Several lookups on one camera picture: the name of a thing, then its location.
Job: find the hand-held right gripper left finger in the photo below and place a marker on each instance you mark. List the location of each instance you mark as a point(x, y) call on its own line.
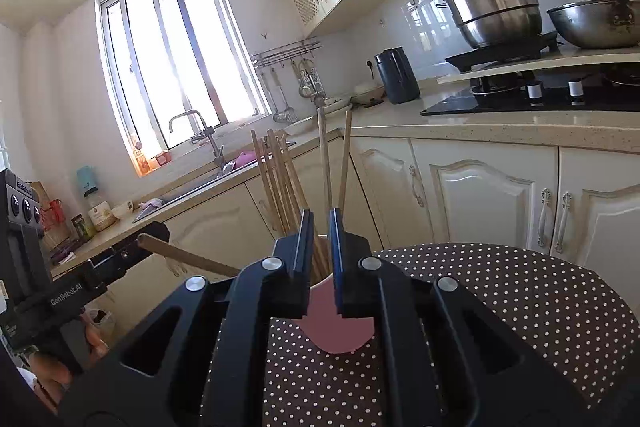
point(309, 252)

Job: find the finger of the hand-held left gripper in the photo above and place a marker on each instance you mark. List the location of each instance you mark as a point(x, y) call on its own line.
point(157, 232)
point(115, 264)

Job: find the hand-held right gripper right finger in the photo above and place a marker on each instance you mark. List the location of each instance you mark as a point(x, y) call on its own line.
point(334, 252)

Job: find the long wooden chopstick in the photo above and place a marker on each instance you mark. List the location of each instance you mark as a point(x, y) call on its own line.
point(200, 261)
point(324, 157)

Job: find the set of wooden chopsticks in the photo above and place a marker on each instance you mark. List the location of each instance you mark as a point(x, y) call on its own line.
point(272, 187)

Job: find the pink cup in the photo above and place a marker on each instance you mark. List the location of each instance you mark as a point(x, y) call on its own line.
point(330, 332)

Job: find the hanging steel utensils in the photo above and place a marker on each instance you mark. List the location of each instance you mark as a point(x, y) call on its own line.
point(311, 82)

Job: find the person's left hand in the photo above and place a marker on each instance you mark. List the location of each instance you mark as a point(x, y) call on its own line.
point(50, 379)

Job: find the small white bowl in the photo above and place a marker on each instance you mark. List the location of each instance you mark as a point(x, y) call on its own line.
point(121, 211)

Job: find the bottle with teal cap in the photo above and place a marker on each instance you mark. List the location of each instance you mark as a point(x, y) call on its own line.
point(97, 207)

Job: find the steel kitchen sink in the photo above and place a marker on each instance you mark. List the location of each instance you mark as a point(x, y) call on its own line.
point(200, 187)

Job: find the small red cup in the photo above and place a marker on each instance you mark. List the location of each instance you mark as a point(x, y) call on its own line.
point(162, 158)

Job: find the orange bottle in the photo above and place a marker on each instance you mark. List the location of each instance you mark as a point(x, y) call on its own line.
point(143, 159)

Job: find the steel kitchen faucet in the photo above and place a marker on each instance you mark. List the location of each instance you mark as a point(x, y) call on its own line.
point(212, 142)

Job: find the pink plastic dish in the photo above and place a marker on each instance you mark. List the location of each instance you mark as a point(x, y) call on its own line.
point(245, 158)

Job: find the hanging steel ladles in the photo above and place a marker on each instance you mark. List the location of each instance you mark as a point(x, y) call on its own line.
point(282, 107)

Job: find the cream kitchen base cabinet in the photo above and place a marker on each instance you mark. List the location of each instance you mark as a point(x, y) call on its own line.
point(475, 192)

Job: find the brown polka-dot tablecloth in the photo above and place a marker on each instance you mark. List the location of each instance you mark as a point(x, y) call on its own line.
point(500, 297)

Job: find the kitchen window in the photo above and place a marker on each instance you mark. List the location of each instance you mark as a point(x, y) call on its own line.
point(180, 57)

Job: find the black electric kettle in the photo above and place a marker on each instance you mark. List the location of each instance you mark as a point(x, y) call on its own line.
point(397, 79)

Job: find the black gas stove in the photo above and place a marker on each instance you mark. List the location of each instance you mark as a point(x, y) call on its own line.
point(500, 99)

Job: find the black induction cooker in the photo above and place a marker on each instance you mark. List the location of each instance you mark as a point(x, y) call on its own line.
point(500, 52)

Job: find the beige stone board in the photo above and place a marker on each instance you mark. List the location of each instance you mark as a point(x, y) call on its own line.
point(590, 64)

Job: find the steel wall utensil rack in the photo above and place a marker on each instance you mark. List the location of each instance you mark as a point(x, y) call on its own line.
point(287, 52)

